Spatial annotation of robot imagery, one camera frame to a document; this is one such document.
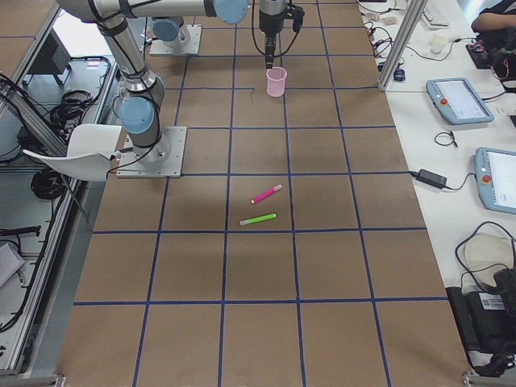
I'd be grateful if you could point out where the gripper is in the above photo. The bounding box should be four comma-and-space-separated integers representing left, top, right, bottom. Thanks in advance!
259, 0, 287, 69

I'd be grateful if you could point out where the pink pen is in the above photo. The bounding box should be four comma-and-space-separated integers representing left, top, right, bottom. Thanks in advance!
251, 184, 283, 204

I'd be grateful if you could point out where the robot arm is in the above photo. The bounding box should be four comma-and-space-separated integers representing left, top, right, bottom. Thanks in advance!
152, 16, 190, 48
59, 1, 251, 168

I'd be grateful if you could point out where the pink mesh cup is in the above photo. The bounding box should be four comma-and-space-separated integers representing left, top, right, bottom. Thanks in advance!
266, 67, 288, 98

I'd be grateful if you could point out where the white plastic cup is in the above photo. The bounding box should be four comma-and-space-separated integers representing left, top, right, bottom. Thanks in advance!
430, 35, 448, 55

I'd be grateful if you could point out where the green pen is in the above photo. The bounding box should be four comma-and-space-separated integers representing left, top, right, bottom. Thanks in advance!
239, 213, 277, 226

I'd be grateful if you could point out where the upper teach pendant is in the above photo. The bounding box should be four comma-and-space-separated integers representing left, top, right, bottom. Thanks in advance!
426, 77, 494, 125

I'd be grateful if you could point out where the teach pendant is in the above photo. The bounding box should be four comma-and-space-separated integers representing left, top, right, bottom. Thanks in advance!
426, 77, 494, 125
473, 147, 515, 214

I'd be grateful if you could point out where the white plastic chair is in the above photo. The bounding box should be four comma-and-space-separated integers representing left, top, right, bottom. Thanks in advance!
23, 123, 122, 182

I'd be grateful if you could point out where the black power adapter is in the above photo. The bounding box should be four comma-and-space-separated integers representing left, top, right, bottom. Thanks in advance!
416, 169, 447, 189

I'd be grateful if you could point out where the person in black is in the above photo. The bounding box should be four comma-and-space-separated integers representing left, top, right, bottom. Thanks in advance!
471, 13, 515, 33

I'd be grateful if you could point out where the lower teach pendant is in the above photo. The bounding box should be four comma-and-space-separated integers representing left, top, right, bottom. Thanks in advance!
473, 147, 515, 214

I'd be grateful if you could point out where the white round disc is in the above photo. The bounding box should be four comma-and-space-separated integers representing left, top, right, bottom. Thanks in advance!
464, 234, 513, 287

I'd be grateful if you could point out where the black case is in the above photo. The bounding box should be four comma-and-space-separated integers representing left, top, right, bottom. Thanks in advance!
446, 268, 515, 377

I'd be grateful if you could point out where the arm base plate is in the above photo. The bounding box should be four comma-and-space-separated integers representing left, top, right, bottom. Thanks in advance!
115, 127, 187, 178
149, 19, 202, 56

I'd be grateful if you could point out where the aluminium frame post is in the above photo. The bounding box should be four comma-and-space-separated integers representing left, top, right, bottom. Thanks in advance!
377, 0, 427, 92

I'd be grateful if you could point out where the small black cable loop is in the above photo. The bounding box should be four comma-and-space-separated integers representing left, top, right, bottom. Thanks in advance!
434, 130, 458, 149

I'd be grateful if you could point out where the black cable bundle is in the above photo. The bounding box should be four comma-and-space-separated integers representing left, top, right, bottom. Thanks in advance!
48, 89, 96, 134

